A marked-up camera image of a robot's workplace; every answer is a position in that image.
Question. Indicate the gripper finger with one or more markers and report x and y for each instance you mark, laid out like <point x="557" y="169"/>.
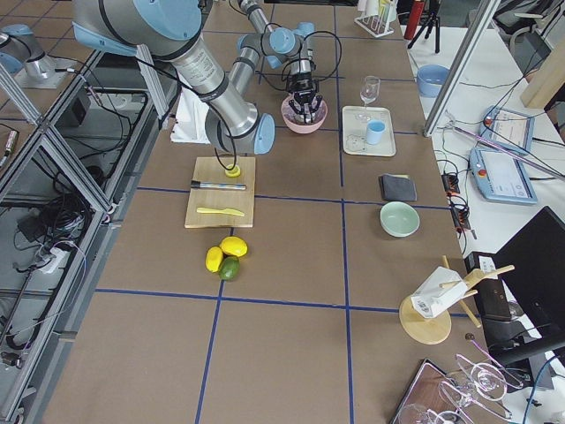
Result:
<point x="314" y="105"/>

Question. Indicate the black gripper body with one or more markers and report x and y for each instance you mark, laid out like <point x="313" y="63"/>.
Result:
<point x="304" y="97"/>

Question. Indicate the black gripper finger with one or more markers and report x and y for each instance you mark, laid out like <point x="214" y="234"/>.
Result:
<point x="293" y="108"/>

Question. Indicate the metal ice scoop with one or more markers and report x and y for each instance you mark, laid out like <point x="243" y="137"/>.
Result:
<point x="305" y="117"/>

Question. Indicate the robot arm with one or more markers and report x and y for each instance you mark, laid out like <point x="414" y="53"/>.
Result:
<point x="172" y="32"/>

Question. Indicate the pink bowl of ice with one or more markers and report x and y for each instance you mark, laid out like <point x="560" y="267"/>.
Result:
<point x="296" y="124"/>

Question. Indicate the blue plastic cup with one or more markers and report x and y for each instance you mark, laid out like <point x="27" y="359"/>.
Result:
<point x="374" y="131"/>

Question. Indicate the cream serving tray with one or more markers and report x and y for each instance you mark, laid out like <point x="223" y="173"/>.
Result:
<point x="354" y="142"/>

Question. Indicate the clear wine glass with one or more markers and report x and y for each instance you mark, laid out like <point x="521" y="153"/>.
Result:
<point x="369" y="92"/>

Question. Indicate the lemon half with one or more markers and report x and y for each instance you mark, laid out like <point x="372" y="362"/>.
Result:
<point x="233" y="171"/>

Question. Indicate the wooden cutting board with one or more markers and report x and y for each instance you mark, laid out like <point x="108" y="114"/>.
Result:
<point x="208" y="169"/>

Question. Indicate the blue bowl with fork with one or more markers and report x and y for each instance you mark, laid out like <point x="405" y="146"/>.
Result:
<point x="430" y="79"/>

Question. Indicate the grey folded cloth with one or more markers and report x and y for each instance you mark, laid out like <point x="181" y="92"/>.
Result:
<point x="397" y="188"/>

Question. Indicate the metal cylinder tool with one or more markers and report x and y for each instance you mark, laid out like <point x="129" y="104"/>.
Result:
<point x="197" y="184"/>

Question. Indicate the black tripod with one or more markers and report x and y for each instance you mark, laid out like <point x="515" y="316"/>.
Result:
<point x="432" y="23"/>

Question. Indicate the yellow plastic knife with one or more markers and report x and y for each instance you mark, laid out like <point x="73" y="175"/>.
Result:
<point x="220" y="211"/>

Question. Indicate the green ceramic bowl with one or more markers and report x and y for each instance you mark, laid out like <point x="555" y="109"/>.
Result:
<point x="399" y="219"/>

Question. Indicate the yellow lemon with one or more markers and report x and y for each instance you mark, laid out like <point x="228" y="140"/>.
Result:
<point x="214" y="258"/>
<point x="234" y="246"/>

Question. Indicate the green lime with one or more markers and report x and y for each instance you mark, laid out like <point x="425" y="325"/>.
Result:
<point x="229" y="268"/>

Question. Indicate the near blue teach pendant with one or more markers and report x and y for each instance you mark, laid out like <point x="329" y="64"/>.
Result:
<point x="501" y="178"/>

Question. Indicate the blue teach pendant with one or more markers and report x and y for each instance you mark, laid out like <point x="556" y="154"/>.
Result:
<point x="501" y="178"/>
<point x="509" y="129"/>

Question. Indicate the far blue teach pendant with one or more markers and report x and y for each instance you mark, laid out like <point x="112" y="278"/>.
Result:
<point x="509" y="129"/>

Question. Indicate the wooden stand with base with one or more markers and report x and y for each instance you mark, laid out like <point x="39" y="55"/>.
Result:
<point x="425" y="315"/>

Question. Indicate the black monitor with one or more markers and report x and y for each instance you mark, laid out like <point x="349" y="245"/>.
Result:
<point x="537" y="284"/>

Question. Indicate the white wire cup rack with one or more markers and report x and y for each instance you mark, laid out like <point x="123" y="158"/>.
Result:
<point x="376" y="16"/>

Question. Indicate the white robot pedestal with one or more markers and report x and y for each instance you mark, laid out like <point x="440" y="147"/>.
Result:
<point x="190" y="119"/>

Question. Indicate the aluminium frame post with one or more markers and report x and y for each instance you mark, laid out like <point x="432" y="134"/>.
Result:
<point x="479" y="25"/>

